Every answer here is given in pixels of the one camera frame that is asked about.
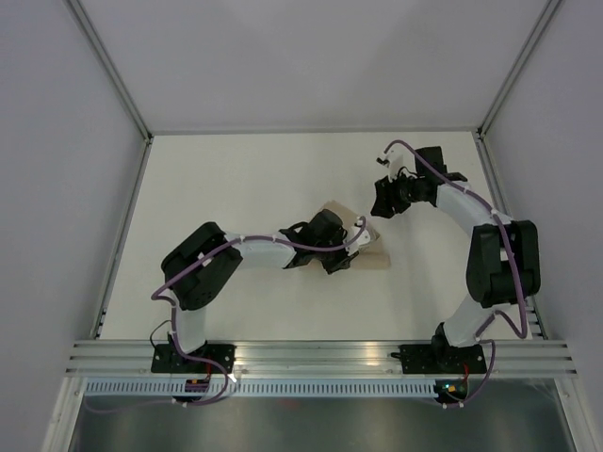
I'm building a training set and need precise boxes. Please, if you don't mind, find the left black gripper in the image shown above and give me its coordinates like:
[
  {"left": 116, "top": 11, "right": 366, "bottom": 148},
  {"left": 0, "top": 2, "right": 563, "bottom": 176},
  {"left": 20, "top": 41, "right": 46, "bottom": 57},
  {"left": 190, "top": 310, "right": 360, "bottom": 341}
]
[{"left": 314, "top": 230, "right": 359, "bottom": 276}]

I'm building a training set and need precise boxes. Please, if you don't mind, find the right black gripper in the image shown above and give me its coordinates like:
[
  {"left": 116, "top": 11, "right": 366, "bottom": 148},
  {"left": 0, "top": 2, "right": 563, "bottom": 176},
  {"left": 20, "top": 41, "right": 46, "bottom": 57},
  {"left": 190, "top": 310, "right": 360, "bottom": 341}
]
[{"left": 370, "top": 169, "right": 424, "bottom": 219}]

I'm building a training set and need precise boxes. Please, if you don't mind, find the beige cloth napkin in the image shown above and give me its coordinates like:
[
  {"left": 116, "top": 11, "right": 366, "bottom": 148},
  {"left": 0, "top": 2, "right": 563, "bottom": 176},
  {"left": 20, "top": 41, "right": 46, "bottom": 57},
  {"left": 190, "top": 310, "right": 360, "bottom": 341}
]
[{"left": 319, "top": 201, "right": 391, "bottom": 270}]

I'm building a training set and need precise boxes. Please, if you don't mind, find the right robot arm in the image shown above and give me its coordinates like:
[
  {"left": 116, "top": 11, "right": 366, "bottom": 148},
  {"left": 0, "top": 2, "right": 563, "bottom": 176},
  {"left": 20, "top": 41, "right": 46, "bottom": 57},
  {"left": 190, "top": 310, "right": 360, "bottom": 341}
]
[{"left": 370, "top": 139, "right": 541, "bottom": 372}]

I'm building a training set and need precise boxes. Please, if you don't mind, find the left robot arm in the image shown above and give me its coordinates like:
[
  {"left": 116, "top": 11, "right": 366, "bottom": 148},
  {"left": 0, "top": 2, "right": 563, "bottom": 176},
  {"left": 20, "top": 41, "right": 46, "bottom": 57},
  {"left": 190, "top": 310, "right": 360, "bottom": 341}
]
[{"left": 151, "top": 209, "right": 371, "bottom": 373}]

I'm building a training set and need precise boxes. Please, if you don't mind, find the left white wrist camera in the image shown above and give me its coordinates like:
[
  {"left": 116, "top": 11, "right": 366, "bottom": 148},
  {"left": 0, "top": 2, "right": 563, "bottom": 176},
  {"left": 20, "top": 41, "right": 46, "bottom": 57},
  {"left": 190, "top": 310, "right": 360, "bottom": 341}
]
[{"left": 345, "top": 216, "right": 372, "bottom": 255}]

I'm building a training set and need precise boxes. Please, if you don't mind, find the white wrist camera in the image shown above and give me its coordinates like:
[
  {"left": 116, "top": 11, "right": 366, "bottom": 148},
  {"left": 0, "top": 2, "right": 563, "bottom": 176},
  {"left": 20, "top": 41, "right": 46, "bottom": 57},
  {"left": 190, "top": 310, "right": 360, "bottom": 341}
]
[
  {"left": 345, "top": 216, "right": 372, "bottom": 255},
  {"left": 377, "top": 148, "right": 407, "bottom": 181}
]

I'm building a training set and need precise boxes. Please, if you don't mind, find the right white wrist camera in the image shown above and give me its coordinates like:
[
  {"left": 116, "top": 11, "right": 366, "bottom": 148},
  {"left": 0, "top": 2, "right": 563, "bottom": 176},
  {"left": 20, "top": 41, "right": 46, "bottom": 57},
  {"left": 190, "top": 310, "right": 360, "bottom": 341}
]
[{"left": 377, "top": 148, "right": 407, "bottom": 181}]

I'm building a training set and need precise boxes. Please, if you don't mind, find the white slotted cable duct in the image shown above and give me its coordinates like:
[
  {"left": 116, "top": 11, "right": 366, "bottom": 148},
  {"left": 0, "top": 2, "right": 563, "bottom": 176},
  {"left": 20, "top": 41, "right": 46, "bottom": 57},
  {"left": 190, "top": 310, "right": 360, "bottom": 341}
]
[{"left": 85, "top": 378, "right": 436, "bottom": 398}]

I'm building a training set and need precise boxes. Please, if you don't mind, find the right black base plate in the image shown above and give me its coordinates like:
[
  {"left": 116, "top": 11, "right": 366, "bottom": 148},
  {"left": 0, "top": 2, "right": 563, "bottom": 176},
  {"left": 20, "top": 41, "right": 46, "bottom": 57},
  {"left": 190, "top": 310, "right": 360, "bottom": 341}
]
[{"left": 388, "top": 342, "right": 487, "bottom": 375}]

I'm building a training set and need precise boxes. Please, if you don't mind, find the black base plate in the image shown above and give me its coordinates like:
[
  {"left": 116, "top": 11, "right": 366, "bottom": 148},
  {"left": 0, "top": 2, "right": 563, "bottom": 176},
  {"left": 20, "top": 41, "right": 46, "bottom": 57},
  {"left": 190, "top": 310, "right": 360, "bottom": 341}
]
[
  {"left": 388, "top": 342, "right": 487, "bottom": 375},
  {"left": 150, "top": 342, "right": 236, "bottom": 376}
]

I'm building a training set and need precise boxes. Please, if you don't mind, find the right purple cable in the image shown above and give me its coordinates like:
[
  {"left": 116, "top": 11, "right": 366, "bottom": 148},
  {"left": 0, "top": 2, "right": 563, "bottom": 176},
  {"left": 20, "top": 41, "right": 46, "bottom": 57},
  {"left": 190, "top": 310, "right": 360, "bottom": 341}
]
[{"left": 383, "top": 139, "right": 529, "bottom": 411}]

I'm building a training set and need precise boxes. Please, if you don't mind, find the purple cable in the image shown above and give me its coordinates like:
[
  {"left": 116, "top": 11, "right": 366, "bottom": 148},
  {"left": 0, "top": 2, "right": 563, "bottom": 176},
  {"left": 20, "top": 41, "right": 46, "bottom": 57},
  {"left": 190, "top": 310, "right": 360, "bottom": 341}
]
[
  {"left": 383, "top": 139, "right": 529, "bottom": 411},
  {"left": 84, "top": 218, "right": 368, "bottom": 415}
]

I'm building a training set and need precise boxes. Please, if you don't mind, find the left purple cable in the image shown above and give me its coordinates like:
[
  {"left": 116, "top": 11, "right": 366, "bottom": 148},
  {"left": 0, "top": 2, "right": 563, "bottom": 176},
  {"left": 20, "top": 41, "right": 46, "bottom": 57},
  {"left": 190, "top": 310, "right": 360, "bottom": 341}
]
[{"left": 84, "top": 218, "right": 368, "bottom": 415}]

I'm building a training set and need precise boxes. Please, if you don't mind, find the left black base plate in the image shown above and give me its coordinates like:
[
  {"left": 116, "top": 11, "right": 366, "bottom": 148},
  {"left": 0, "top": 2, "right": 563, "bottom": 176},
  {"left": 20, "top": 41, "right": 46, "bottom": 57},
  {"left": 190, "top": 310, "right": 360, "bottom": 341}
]
[{"left": 150, "top": 342, "right": 236, "bottom": 376}]

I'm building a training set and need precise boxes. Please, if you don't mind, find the aluminium mounting rail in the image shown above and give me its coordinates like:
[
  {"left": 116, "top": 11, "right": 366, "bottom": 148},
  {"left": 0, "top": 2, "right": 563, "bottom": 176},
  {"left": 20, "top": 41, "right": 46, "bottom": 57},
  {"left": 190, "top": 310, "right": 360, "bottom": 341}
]
[{"left": 64, "top": 340, "right": 578, "bottom": 379}]

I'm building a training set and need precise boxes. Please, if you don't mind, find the right aluminium frame post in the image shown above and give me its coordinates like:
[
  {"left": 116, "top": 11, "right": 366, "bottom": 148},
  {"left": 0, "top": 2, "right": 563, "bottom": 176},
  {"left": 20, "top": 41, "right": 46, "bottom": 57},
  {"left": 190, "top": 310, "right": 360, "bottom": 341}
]
[{"left": 476, "top": 0, "right": 564, "bottom": 139}]

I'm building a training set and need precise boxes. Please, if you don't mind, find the aluminium frame post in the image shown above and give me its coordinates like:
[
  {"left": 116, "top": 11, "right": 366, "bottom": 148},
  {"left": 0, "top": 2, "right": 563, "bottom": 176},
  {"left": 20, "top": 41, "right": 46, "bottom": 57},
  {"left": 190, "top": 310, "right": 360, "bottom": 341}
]
[
  {"left": 476, "top": 0, "right": 564, "bottom": 139},
  {"left": 64, "top": 0, "right": 153, "bottom": 143}
]

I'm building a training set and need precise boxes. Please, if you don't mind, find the left aluminium frame post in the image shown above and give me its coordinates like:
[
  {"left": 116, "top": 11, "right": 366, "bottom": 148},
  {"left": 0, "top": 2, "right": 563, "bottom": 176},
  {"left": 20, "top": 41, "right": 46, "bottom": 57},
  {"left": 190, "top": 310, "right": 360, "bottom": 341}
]
[{"left": 64, "top": 0, "right": 153, "bottom": 143}]

